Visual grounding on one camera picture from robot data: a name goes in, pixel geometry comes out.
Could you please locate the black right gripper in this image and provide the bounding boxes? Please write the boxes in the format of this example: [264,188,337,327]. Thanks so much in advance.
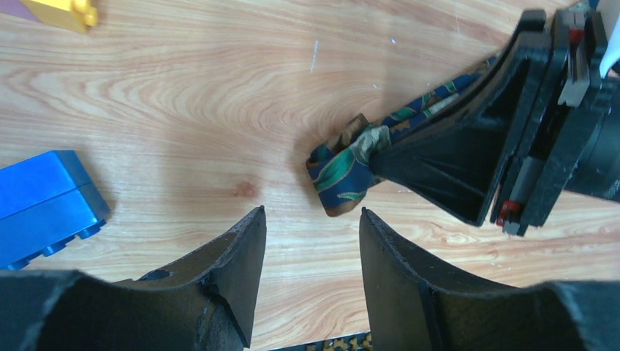
[371,10,619,235]

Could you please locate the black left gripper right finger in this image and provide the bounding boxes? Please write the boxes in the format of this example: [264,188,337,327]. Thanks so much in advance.
[359,209,619,350]

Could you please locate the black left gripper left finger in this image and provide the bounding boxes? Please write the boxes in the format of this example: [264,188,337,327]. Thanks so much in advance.
[1,207,266,350]

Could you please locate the dark patterned necktie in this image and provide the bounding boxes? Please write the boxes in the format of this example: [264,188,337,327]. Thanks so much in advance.
[306,56,498,217]

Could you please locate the blue toy block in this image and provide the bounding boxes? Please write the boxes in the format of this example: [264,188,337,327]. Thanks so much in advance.
[1,150,110,270]

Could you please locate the colourful toy blocks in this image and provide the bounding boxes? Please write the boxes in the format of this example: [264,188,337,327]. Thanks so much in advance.
[1,0,99,34]

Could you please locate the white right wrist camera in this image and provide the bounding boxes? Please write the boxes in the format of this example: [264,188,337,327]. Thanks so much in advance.
[596,0,619,78]

